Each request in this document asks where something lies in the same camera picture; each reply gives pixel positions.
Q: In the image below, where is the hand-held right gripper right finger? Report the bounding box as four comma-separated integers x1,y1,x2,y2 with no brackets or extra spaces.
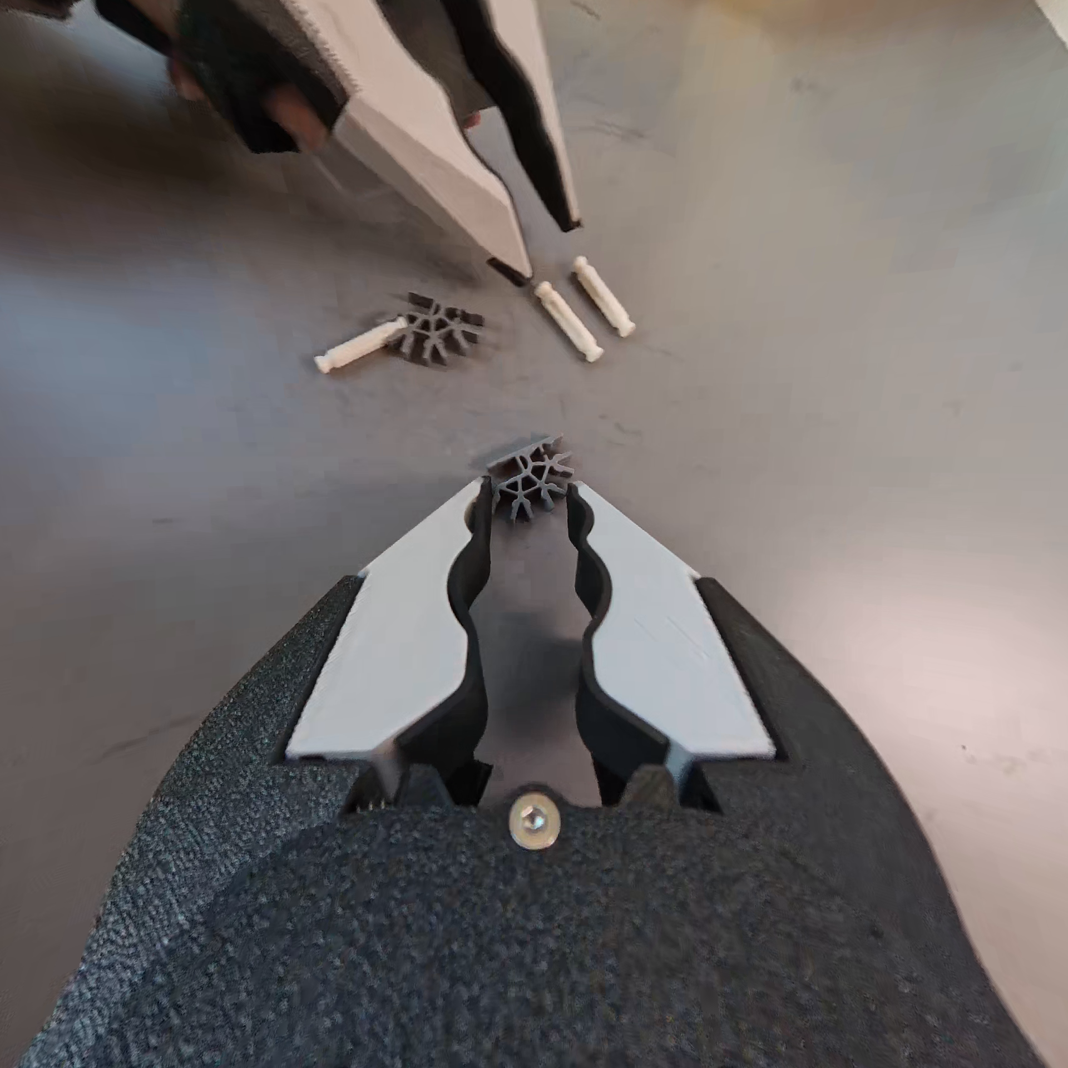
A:
567,481,777,809

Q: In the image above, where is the grey half-round connector piece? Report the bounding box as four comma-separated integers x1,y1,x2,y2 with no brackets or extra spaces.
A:
385,291,487,367

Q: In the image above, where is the grey desk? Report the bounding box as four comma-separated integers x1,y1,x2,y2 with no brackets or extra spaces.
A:
0,0,1068,1068

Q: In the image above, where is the person's left hand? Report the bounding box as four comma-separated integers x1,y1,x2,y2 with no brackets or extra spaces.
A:
265,86,330,154

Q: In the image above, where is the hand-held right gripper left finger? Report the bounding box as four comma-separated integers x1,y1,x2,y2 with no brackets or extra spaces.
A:
285,476,492,809

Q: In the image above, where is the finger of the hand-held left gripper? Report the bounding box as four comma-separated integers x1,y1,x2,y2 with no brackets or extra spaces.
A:
296,0,534,287
442,0,584,234

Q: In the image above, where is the short white rod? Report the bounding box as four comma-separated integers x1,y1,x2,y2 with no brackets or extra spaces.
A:
314,314,411,375
571,254,637,339
533,280,606,363

